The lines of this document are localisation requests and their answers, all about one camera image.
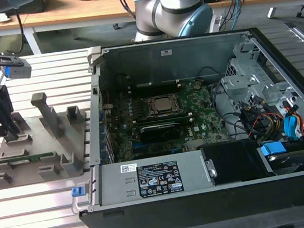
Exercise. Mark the silver CPU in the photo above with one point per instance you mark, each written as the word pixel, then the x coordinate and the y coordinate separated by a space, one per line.
pixel 163 104

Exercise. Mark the grey parts rack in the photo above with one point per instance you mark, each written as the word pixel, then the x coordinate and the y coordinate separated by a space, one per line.
pixel 41 152

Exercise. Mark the black graphics card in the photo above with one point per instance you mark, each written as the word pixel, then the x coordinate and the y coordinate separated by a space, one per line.
pixel 158 131

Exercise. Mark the blue disk carrier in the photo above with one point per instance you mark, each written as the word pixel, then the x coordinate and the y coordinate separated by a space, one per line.
pixel 273 149

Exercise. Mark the blue expansion slot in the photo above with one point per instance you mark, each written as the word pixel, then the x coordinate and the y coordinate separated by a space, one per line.
pixel 137 144

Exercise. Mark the black desktop device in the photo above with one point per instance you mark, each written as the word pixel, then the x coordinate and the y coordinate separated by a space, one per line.
pixel 37 4

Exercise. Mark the silver coin battery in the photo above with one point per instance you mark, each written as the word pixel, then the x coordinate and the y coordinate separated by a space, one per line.
pixel 197 86

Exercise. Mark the black open PC case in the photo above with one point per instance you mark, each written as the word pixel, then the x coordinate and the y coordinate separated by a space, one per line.
pixel 183 214

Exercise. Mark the white power strip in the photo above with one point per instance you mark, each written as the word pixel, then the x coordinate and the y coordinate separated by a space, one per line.
pixel 215 22

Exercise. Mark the green motherboard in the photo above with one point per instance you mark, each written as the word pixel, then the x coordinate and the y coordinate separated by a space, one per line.
pixel 203 118

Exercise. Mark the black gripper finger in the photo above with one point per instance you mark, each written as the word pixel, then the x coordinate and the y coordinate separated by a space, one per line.
pixel 10 122

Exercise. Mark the hard disk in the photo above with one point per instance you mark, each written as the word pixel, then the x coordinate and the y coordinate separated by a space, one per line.
pixel 291 158

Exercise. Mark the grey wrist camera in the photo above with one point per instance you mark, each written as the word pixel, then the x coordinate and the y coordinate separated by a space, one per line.
pixel 15 71

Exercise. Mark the RAM slot white clips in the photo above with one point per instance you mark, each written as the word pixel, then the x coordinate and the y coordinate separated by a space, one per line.
pixel 192 118
pixel 154 90
pixel 190 113
pixel 153 84

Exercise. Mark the grey power supply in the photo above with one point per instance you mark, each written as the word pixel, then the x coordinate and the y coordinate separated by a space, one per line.
pixel 116 181

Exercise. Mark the silver metal drive cage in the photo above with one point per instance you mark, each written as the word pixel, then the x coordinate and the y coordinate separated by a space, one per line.
pixel 238 84

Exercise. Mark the blue case latch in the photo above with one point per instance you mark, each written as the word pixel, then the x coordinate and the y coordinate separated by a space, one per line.
pixel 77 192

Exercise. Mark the black RAM slot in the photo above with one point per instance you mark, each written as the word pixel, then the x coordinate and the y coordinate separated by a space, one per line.
pixel 154 87
pixel 154 93

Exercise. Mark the black caster wheel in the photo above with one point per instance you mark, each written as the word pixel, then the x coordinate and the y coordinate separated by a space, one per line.
pixel 116 26

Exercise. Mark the black plastic shroud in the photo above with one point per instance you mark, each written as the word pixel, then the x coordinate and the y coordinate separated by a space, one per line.
pixel 232 162

